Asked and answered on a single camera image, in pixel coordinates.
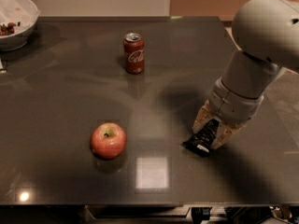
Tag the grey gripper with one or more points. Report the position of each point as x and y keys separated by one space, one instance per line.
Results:
x=232 y=105

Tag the black rxbar chocolate wrapper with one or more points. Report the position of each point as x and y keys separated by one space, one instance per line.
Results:
x=200 y=143

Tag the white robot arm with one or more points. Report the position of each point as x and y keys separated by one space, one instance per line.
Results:
x=267 y=33

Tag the red coke can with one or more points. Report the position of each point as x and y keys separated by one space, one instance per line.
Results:
x=133 y=45

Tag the red apple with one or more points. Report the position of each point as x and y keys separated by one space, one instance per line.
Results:
x=108 y=141

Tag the white bowl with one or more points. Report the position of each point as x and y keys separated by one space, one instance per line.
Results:
x=24 y=14

